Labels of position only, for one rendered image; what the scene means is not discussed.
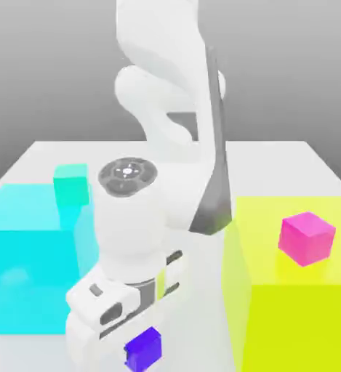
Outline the small pink cube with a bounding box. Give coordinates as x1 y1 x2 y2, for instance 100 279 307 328
277 211 337 268

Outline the large cyan box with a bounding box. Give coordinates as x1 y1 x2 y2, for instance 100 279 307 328
0 183 100 336

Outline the small blue cube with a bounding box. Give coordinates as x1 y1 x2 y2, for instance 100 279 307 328
124 325 163 372

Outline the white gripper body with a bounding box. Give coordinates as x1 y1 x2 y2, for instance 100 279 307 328
65 310 161 372

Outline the small turquoise cube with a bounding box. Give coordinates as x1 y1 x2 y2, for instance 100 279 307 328
52 163 90 208

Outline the large yellow box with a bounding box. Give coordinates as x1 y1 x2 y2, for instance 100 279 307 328
221 195 341 372

